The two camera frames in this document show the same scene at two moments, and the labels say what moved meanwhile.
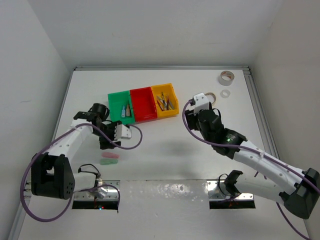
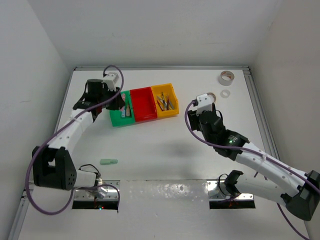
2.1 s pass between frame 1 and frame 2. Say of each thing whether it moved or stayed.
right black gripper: stayed
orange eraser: stayed
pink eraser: moved
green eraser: stayed
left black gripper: moved
